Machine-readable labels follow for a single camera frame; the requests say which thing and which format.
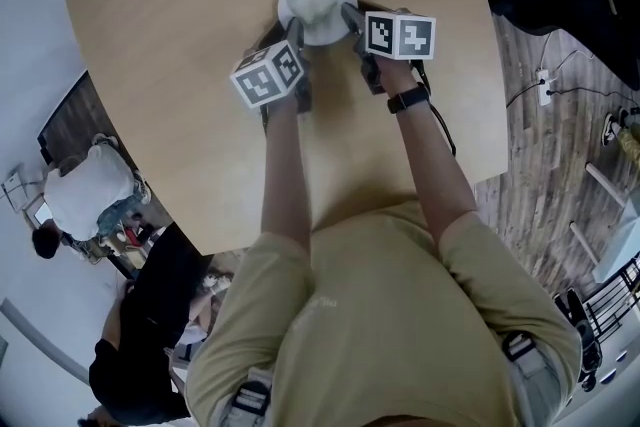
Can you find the pale food lump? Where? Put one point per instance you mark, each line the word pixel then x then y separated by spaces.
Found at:
pixel 316 2

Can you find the light wooden table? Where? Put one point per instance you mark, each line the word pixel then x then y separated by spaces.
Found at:
pixel 180 65

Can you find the white power strip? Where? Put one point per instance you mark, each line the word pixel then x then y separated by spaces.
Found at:
pixel 545 87

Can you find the white box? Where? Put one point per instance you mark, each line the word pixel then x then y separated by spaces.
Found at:
pixel 15 187

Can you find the black wristwatch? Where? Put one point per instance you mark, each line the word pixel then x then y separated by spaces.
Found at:
pixel 407 99

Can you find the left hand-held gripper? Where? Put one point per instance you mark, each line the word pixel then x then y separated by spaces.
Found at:
pixel 262 82

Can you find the white plate of food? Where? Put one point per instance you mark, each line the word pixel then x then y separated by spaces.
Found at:
pixel 320 35

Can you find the white furniture with wooden legs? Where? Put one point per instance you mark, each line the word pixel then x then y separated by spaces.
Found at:
pixel 620 240

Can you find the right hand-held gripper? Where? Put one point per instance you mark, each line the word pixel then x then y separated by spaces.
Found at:
pixel 400 35

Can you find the person's khaki t-shirt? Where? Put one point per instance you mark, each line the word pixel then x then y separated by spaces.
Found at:
pixel 380 315

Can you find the person's right forearm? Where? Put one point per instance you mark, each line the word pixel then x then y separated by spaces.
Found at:
pixel 435 165

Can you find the person's left forearm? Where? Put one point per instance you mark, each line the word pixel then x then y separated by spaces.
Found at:
pixel 285 175

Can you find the black metal rack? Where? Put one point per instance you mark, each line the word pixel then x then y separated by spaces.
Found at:
pixel 605 310

